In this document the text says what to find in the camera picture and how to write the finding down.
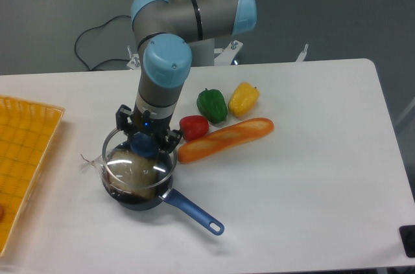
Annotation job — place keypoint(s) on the yellow plastic basket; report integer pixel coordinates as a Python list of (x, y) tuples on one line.
[(27, 129)]

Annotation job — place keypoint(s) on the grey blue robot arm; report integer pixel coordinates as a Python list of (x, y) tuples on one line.
[(164, 30)]

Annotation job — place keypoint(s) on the black corner device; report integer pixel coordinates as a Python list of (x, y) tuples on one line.
[(408, 240)]

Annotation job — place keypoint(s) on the glass pot lid blue knob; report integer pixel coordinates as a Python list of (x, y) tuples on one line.
[(118, 139)]

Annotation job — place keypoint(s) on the bagged bread slice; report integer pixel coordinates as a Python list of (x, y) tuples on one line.
[(128, 176)]

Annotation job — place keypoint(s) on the orange baguette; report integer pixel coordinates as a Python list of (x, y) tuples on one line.
[(225, 138)]

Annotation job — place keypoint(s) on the green bell pepper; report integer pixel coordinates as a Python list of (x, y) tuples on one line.
[(211, 104)]

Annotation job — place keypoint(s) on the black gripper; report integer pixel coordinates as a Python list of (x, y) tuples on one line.
[(149, 133)]

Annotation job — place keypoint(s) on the red bell pepper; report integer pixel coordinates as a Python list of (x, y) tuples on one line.
[(194, 127)]

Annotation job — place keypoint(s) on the dark pot blue handle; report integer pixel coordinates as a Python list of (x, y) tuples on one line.
[(167, 194)]

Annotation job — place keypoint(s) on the yellow bell pepper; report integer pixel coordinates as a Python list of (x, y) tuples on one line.
[(243, 99)]

